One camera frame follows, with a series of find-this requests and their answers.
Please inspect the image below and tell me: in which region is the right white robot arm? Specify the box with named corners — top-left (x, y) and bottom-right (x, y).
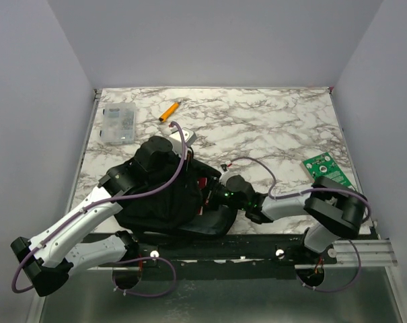
top-left (201, 175), bottom-right (371, 264)

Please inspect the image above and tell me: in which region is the black student backpack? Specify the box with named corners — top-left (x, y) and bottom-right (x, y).
top-left (100, 147), bottom-right (237, 238)

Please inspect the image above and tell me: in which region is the dark green book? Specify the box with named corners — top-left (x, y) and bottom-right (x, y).
top-left (302, 152), bottom-right (354, 188)

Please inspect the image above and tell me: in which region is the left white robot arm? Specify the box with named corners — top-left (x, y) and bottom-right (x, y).
top-left (11, 132), bottom-right (195, 297)

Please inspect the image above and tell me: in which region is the purple cable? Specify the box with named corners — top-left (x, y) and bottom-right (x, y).
top-left (223, 157), bottom-right (372, 293)
top-left (11, 120), bottom-right (187, 298)

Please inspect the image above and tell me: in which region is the clear plastic organizer box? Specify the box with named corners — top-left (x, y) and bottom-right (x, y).
top-left (100, 102), bottom-right (137, 145)

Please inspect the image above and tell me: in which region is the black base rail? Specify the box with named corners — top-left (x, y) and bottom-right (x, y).
top-left (98, 231), bottom-right (338, 280)

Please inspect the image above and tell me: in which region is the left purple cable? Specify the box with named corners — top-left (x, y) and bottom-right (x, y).
top-left (11, 120), bottom-right (187, 298)

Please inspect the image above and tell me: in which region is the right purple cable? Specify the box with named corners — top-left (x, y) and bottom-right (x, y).
top-left (223, 157), bottom-right (372, 293)

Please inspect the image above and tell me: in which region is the orange utility knife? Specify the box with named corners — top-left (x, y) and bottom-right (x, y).
top-left (158, 102), bottom-right (181, 122)

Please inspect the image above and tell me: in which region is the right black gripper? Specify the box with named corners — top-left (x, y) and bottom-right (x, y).
top-left (188, 176), bottom-right (248, 211)

